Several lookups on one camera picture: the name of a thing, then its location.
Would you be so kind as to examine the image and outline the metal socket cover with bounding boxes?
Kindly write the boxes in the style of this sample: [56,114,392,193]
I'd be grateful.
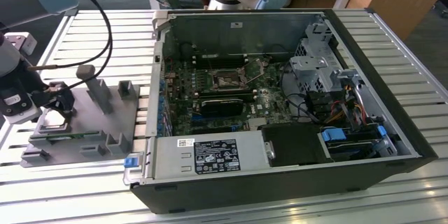
[242,57,273,83]

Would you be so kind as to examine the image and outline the CPU socket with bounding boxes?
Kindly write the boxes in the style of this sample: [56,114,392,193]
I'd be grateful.
[208,68,249,91]

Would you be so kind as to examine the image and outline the grey parts rack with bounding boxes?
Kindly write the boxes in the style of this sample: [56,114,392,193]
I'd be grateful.
[20,64,141,168]

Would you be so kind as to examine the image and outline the green RAM stick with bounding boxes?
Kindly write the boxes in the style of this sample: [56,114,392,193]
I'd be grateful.
[45,131,102,141]

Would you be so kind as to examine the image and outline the grey power supply unit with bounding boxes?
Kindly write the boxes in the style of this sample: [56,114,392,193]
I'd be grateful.
[141,129,277,183]

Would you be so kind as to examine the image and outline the black graphics card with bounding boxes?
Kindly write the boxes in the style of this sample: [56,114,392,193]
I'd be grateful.
[193,97,245,118]

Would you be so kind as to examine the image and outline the black RAM slot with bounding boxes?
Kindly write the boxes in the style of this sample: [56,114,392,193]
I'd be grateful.
[198,90,253,96]
[201,55,245,62]
[198,94,253,101]
[201,61,245,69]

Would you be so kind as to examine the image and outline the silver chipset heatsink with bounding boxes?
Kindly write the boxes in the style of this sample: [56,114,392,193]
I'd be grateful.
[248,118,269,131]

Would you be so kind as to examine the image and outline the green motherboard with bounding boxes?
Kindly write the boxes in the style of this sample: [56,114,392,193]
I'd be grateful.
[161,56,290,137]

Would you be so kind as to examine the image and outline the black PC case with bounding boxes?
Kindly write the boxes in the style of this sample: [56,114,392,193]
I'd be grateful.
[129,8,438,215]

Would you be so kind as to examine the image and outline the silver drive cage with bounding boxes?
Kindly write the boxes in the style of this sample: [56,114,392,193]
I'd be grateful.
[278,23,365,96]

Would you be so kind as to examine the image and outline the blue disk carrier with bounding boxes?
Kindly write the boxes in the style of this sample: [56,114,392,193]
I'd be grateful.
[320,127,348,144]

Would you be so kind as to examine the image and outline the black hard disk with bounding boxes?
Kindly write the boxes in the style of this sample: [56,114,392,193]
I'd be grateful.
[328,142,376,161]

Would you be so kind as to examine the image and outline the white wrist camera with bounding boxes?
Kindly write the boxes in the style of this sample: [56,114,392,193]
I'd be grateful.
[0,87,41,125]

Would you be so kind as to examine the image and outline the yellow red power wires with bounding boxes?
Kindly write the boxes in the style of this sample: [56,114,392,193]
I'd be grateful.
[324,84,368,130]

